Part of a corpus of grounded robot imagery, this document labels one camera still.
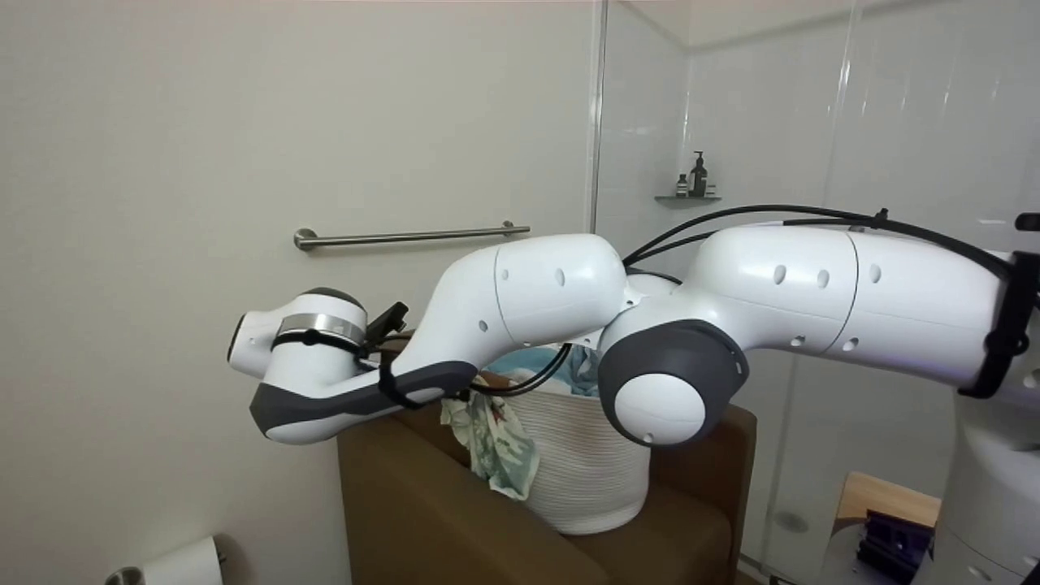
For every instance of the small floral patterned towel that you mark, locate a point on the small floral patterned towel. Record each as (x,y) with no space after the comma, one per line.
(498,446)

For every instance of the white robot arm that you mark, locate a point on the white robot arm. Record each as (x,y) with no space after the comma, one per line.
(672,355)

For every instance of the white woven hamper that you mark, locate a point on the white woven hamper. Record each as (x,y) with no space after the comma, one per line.
(590,474)

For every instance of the shower corner shelf with bottles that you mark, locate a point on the shower corner shelf with bottles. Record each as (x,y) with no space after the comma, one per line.
(694,187)

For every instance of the brown armchair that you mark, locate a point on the brown armchair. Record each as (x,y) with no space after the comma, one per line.
(419,518)

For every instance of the white toilet paper roll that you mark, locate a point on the white toilet paper roll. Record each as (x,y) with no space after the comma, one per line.
(194,564)

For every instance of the purple clamp block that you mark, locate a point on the purple clamp block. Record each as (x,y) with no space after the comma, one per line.
(894,547)

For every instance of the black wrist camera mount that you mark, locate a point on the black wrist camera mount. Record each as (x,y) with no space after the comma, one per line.
(392,321)

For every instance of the chrome wall towel bar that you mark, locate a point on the chrome wall towel bar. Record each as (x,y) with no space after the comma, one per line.
(309,239)

